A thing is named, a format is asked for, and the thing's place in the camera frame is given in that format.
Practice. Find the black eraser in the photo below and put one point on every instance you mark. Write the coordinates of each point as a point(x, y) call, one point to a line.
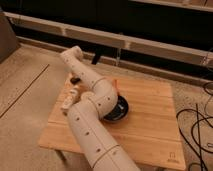
point(75, 80)

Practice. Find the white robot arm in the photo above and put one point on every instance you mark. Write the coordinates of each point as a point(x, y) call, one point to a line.
point(93, 110)

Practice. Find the orange marker pen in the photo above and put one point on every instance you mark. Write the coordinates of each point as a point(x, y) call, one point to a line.
point(115, 84)

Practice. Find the black bowl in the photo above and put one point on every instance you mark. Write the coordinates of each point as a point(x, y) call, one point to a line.
point(120, 110)

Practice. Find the white plastic bottle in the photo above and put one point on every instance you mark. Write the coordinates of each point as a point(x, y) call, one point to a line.
point(71, 99)

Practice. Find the wooden table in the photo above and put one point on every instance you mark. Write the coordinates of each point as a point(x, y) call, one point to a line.
point(148, 134)

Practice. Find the white metal rail frame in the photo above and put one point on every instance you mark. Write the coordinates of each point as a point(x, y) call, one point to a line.
point(138, 45)

